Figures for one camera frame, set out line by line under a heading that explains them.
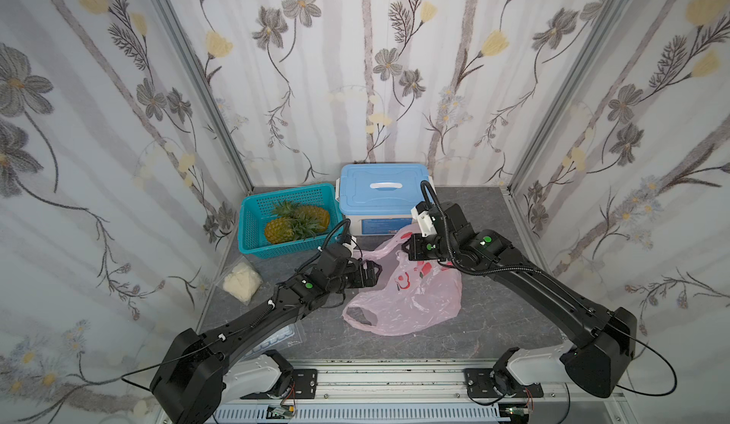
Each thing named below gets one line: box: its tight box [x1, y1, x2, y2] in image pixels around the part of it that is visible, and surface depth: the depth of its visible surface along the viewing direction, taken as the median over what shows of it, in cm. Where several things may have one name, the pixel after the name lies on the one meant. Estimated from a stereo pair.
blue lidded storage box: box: [335, 162, 431, 236], surface depth 100 cm
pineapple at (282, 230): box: [264, 212, 327, 245], surface depth 95 cm
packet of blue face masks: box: [238, 323, 304, 363], surface depth 83 cm
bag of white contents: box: [215, 255, 264, 307], surface depth 94 cm
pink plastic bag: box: [342, 224, 463, 336], surface depth 80 cm
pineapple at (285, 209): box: [272, 199, 330, 231], surface depth 104 cm
